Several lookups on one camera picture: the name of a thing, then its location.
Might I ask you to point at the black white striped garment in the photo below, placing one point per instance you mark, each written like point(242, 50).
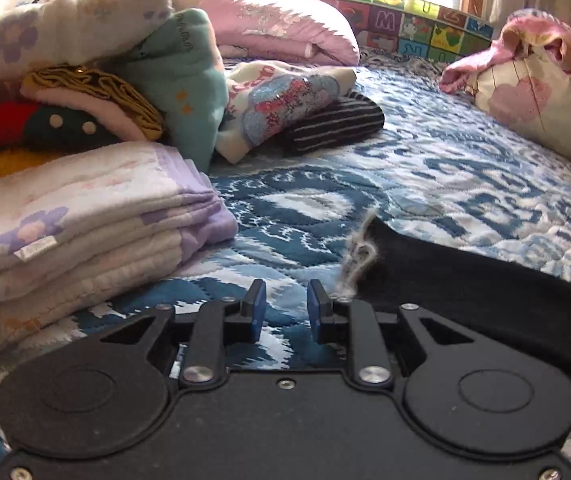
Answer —
point(338, 122)

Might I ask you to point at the pale pink garment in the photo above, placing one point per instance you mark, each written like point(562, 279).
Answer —
point(90, 107)

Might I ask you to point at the red green yellow knit garment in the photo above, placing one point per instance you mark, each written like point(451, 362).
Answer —
point(40, 122)

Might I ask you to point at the mint green garment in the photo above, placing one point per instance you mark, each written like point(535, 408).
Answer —
point(188, 80)

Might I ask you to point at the colourful alphabet foam mat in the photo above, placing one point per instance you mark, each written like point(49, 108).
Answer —
point(415, 22)

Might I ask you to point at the white printed sweatshirt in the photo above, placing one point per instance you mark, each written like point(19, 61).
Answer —
point(275, 102)

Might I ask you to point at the white purple floral folded blanket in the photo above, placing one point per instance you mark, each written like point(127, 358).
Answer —
point(90, 220)

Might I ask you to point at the mustard brown garment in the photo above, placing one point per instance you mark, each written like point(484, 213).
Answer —
point(100, 92)

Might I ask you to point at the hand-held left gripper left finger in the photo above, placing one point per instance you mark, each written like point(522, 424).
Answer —
point(257, 312)

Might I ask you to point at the white floral rolled garment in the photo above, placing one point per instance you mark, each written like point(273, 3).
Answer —
point(65, 22)

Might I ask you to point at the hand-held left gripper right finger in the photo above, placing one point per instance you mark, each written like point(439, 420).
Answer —
point(316, 314)

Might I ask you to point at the blue white patterned bedspread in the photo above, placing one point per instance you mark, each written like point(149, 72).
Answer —
point(440, 180)

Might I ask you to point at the pink folded quilt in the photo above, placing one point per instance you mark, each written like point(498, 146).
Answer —
point(275, 22)

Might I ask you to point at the cream pink floral duvet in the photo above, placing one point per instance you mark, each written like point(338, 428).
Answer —
point(535, 95)

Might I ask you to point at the black fringed garment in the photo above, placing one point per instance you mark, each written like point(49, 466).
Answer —
point(475, 290)

